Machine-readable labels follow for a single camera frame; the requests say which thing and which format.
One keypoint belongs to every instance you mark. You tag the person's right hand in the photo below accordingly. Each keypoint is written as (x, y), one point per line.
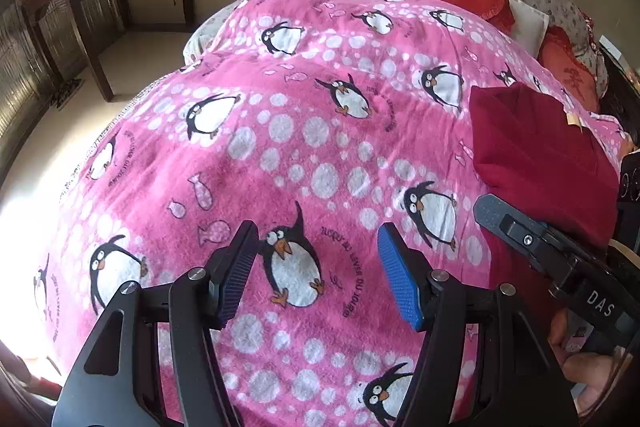
(598, 373)

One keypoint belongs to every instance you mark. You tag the pink penguin fleece blanket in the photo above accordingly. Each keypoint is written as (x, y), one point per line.
(319, 120)

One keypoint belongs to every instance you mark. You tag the small red heart cushion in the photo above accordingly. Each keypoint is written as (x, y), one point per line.
(556, 55)

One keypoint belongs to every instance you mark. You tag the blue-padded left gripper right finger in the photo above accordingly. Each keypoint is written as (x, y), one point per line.
(482, 363)

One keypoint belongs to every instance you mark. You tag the dark red fleece sweater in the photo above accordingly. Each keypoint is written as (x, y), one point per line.
(527, 153)

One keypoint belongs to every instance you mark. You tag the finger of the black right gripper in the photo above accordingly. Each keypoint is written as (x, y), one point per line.
(539, 243)

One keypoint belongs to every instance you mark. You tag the white square pillow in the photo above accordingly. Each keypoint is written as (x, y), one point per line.
(529, 28)

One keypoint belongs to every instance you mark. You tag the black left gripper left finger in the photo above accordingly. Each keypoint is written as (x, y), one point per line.
(150, 358)

